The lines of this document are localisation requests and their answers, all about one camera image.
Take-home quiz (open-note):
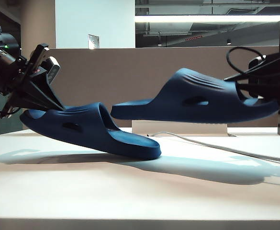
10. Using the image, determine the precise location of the blue rubber slipper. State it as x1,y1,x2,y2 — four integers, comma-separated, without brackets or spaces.
19,102,161,161
110,68,280,125

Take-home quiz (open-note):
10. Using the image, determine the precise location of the white cable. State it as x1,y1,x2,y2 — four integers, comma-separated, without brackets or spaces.
147,131,280,166

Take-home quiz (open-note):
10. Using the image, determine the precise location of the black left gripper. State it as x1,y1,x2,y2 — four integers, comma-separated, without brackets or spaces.
0,43,67,119

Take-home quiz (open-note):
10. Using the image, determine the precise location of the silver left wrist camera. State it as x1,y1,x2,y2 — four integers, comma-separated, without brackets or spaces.
46,56,61,85

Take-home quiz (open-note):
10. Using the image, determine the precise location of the silver metal wall plate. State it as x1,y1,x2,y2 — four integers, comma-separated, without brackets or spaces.
88,34,100,50

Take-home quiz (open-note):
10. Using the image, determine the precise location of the brown desk partition panel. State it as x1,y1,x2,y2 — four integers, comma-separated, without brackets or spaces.
29,47,280,130

